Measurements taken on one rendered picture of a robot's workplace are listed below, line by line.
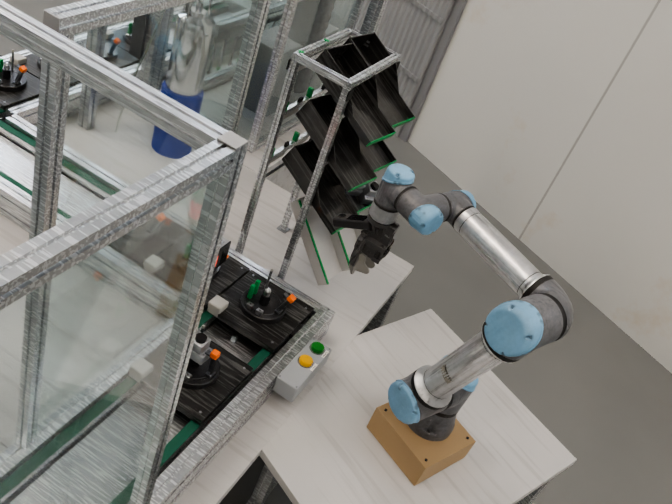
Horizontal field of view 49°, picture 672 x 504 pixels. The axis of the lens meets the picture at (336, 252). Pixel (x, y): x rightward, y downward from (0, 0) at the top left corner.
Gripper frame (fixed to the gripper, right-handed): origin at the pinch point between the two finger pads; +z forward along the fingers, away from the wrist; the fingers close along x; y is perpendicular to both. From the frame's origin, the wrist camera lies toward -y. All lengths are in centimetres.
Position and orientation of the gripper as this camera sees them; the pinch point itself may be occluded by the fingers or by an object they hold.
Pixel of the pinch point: (351, 268)
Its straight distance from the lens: 206.6
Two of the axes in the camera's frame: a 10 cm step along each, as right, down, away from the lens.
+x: 4.5, -4.3, 7.8
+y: 8.4, 5.0, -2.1
